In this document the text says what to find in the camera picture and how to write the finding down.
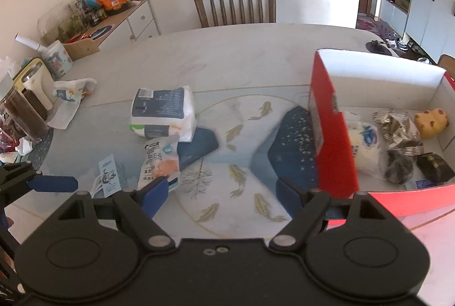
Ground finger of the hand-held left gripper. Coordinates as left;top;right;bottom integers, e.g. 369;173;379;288
0;162;78;209

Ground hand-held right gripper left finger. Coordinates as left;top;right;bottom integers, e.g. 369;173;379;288
53;176;176;251

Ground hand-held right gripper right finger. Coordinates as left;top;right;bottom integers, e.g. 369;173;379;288
270;177;390;251

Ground white sausage packet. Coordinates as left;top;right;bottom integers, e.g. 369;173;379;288
138;135;180;192

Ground light blue small carton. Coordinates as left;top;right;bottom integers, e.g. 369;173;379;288
97;154;126;199

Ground red cardboard box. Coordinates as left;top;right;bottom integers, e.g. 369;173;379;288
309;48;455;223

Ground white blue tissue pack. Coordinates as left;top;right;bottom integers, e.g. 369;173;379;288
130;86;197;143

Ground dark pastry clear packet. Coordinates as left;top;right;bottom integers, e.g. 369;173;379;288
386;148;415;184

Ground silver foil packet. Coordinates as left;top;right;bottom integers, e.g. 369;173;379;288
373;109;423;156

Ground black snack packet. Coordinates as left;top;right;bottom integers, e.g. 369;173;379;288
416;152;455;183

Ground yellow cheese toy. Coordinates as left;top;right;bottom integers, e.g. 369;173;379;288
414;108;448;139

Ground red snack packet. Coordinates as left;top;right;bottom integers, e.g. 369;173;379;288
0;130;18;152

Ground glass jar dark contents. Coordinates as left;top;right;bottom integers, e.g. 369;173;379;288
0;84;49;142

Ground fish print table mat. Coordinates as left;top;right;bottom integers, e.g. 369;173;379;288
36;87;320;235

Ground bread bun clear packet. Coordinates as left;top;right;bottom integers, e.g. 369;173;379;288
346;121;383;176

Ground printed white plastic bag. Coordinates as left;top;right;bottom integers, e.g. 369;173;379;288
48;78;97;130

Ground yellow and white appliance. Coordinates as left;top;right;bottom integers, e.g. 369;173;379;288
12;57;54;111

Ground printed paper towel roll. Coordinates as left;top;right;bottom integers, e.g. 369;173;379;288
42;40;73;79

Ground white paper roll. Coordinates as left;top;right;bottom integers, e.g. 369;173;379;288
15;34;45;53

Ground dark blue plate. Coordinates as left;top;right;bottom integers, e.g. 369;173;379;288
90;25;113;38

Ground clear plastic terrarium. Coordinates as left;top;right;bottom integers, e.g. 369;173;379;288
37;2;93;44

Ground black phone stand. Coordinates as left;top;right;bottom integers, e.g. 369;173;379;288
366;39;392;56

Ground white drawer sideboard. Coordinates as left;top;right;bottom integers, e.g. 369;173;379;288
64;0;160;59

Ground red patterned rug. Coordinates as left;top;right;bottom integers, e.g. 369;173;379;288
356;15;379;31

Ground purple stool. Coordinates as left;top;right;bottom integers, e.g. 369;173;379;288
373;21;395;38

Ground pair of dark sneakers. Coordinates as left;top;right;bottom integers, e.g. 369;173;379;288
393;38;422;53

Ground wooden slat-back chair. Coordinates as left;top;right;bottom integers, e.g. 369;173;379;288
193;0;277;28

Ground white shoe cabinet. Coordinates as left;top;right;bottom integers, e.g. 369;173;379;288
377;0;455;65

